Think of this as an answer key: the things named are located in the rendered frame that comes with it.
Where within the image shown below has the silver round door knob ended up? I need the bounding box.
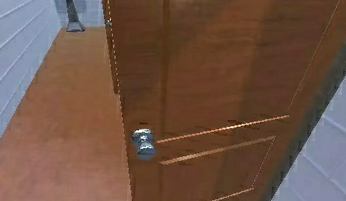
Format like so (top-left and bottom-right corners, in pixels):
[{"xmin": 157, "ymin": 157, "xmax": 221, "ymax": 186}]
[{"xmin": 129, "ymin": 127, "xmax": 158, "ymax": 162}]

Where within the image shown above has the dark grey pedestal table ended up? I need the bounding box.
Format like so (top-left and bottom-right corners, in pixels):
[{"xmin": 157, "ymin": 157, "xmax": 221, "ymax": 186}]
[{"xmin": 44, "ymin": 0, "xmax": 88, "ymax": 34}]

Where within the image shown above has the brown wooden room door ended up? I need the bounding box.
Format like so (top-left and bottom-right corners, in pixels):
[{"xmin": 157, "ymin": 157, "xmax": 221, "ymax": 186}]
[{"xmin": 87, "ymin": 0, "xmax": 346, "ymax": 201}]

